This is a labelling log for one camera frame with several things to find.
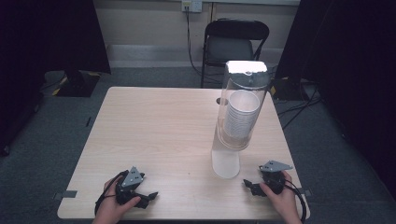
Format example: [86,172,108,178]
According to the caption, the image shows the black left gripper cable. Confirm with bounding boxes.
[93,170,129,217]

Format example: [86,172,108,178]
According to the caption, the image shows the black stand base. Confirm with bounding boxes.
[55,69,102,98]

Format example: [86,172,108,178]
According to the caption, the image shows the white wall socket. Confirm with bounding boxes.
[181,0,204,14]

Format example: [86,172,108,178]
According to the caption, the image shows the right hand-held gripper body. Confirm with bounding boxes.
[259,160,294,196]

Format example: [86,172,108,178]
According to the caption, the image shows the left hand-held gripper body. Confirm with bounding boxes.
[115,165,148,206]

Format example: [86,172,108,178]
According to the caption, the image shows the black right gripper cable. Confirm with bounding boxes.
[282,182,308,224]

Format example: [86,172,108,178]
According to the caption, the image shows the black curtain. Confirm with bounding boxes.
[274,0,396,200]
[0,0,112,157]

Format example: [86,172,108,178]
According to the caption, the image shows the black power cable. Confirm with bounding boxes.
[185,5,222,84]

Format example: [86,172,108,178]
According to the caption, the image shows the person's left hand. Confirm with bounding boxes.
[92,175,142,224]

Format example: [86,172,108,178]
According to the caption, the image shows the stack of white paper cups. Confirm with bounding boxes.
[222,90,262,140]

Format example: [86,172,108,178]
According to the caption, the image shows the person's right hand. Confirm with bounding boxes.
[259,170,304,224]

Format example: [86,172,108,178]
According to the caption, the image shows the black floor cables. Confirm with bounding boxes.
[274,77,323,131]

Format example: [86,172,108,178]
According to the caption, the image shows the clear tube cup dispenser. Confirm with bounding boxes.
[211,60,271,180]

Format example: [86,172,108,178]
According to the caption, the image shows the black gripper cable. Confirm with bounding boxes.
[93,170,129,217]
[282,182,308,224]

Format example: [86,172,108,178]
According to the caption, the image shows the black folding chair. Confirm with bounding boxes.
[200,18,271,90]

